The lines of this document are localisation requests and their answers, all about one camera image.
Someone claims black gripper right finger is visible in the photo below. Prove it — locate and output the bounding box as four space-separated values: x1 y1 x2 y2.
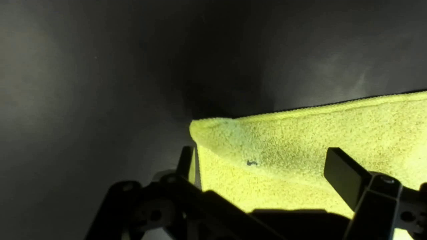
323 147 427 240

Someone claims yellow cloth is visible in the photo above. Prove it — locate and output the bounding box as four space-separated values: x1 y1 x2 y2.
189 90 427 221

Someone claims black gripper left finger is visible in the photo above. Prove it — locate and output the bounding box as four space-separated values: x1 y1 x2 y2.
85 145 286 240

